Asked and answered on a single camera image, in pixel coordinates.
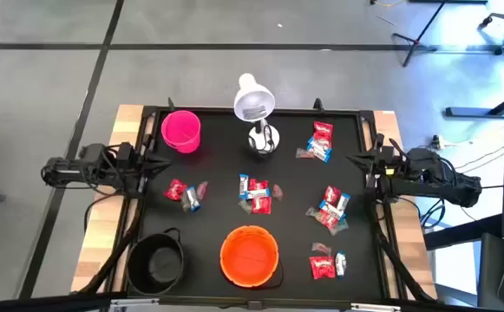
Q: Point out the red candy packet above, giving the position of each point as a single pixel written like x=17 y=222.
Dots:
x=331 y=195
x=322 y=267
x=258 y=184
x=262 y=206
x=324 y=140
x=175 y=190
x=329 y=221
x=323 y=128

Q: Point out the white desk lamp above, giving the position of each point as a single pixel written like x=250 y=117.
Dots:
x=253 y=104

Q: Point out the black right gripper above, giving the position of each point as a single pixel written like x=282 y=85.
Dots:
x=375 y=180

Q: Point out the clear pink candy wrapper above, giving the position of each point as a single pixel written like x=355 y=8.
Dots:
x=202 y=190
x=277 y=192

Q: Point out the pink plastic bucket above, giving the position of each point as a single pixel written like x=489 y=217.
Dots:
x=181 y=130

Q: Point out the black plastic bucket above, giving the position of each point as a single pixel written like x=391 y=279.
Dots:
x=154 y=264

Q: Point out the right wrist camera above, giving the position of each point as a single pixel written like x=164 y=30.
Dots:
x=386 y=162

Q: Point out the black desk beam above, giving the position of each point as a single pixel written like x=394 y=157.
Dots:
x=460 y=234

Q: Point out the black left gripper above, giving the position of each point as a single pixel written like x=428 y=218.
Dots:
x=136 y=173

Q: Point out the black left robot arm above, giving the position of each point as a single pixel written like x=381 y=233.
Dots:
x=73 y=171

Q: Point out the black desk foot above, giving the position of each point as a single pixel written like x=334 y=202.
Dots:
x=473 y=112

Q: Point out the clear green candy wrapper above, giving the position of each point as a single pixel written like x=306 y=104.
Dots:
x=339 y=228

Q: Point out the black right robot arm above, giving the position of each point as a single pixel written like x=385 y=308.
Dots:
x=433 y=180

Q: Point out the black table mat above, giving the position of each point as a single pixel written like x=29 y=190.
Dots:
x=217 y=173

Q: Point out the orange plastic bucket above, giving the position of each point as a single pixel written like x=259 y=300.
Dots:
x=249 y=255

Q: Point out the black tripod stand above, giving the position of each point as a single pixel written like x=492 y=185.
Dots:
x=416 y=41

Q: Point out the office chair base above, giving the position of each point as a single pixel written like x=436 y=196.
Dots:
x=500 y=50

